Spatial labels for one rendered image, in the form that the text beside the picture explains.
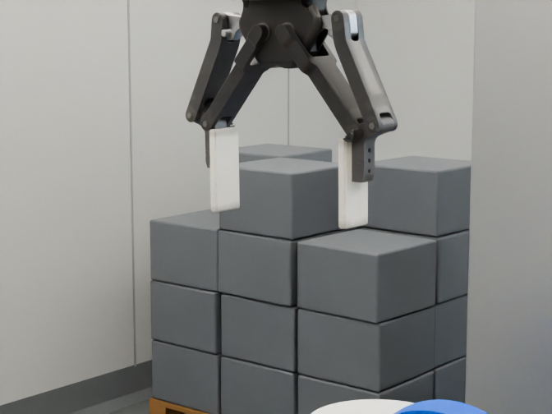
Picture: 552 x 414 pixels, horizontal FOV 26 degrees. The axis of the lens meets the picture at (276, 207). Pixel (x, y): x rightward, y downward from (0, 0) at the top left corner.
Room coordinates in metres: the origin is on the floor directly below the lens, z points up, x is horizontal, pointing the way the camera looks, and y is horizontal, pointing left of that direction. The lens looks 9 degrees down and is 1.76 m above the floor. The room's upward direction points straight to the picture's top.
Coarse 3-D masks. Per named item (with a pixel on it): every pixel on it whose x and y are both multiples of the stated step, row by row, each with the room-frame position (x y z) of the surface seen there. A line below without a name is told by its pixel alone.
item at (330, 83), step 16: (288, 32) 0.94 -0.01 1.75; (288, 48) 0.94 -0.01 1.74; (304, 48) 0.93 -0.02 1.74; (320, 48) 0.95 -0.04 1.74; (304, 64) 0.93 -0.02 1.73; (320, 64) 0.93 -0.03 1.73; (320, 80) 0.92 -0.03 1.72; (336, 80) 0.93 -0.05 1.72; (336, 96) 0.91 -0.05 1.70; (352, 96) 0.93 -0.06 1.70; (336, 112) 0.91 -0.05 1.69; (352, 112) 0.91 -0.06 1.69; (352, 128) 0.90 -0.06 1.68
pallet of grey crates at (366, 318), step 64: (256, 192) 4.60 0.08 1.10; (320, 192) 4.62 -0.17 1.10; (384, 192) 4.71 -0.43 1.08; (448, 192) 4.61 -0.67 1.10; (192, 256) 4.83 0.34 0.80; (256, 256) 4.60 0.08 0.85; (320, 256) 4.40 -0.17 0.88; (384, 256) 4.26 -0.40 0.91; (448, 256) 4.59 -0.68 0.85; (192, 320) 4.82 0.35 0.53; (256, 320) 4.61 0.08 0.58; (320, 320) 4.40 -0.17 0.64; (384, 320) 4.27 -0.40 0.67; (448, 320) 4.62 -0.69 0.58; (192, 384) 4.83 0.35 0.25; (256, 384) 4.60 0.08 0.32; (320, 384) 4.40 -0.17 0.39; (384, 384) 4.26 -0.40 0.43; (448, 384) 4.62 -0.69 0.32
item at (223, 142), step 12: (216, 132) 0.99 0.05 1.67; (228, 132) 1.01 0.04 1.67; (216, 144) 0.99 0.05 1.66; (228, 144) 1.01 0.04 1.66; (216, 156) 0.99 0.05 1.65; (228, 156) 1.01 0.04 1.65; (216, 168) 0.99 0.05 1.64; (228, 168) 1.01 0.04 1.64; (216, 180) 0.99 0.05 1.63; (228, 180) 1.01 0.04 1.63; (216, 192) 1.00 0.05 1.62; (228, 192) 1.01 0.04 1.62; (216, 204) 1.00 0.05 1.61; (228, 204) 1.01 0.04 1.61
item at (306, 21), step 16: (256, 0) 0.97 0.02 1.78; (272, 0) 0.96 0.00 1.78; (288, 0) 0.95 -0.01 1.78; (304, 0) 0.94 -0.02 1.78; (320, 0) 0.94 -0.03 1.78; (256, 16) 0.97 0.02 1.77; (272, 16) 0.96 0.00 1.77; (288, 16) 0.95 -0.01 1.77; (304, 16) 0.94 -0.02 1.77; (320, 16) 0.93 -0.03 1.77; (272, 32) 0.96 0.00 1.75; (304, 32) 0.94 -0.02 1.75; (320, 32) 0.95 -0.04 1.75; (272, 48) 0.96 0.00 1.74; (272, 64) 0.96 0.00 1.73; (288, 64) 0.95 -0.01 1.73
